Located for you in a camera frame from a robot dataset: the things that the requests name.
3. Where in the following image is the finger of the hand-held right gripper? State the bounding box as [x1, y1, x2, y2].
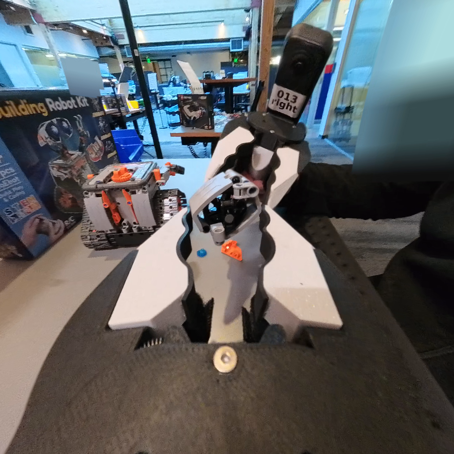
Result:
[205, 126, 257, 185]
[263, 145, 303, 210]

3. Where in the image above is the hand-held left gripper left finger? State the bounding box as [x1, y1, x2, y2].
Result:
[107, 209, 214, 343]

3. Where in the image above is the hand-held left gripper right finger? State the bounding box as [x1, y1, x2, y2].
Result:
[241, 206, 344, 343]

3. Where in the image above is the small grey brick hinge assembly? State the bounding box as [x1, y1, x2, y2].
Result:
[188, 170, 264, 246]

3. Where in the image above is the person's right forearm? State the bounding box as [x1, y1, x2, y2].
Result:
[277, 161, 437, 219]

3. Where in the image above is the person's right hand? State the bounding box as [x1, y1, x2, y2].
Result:
[245, 172, 266, 196]

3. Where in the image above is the brown wooden table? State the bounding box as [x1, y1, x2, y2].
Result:
[170, 129, 225, 143]

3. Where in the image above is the black product box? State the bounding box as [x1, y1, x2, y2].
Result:
[177, 93, 216, 131]

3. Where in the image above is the grey orange tracked brick robot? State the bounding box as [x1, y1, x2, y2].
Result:
[80, 161, 187, 251]

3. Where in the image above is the orange curved brick piece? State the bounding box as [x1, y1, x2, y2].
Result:
[221, 240, 244, 262]

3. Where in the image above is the white sign board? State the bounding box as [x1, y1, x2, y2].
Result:
[176, 60, 200, 95]

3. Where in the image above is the black metal pole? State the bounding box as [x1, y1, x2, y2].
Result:
[119, 0, 164, 159]

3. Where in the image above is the dark blue toy box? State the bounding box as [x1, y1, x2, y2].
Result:
[0, 89, 120, 260]

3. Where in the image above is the black coiled cable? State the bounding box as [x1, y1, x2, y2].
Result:
[187, 141, 210, 161]

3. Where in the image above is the wooden post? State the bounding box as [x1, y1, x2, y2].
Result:
[257, 0, 276, 113]

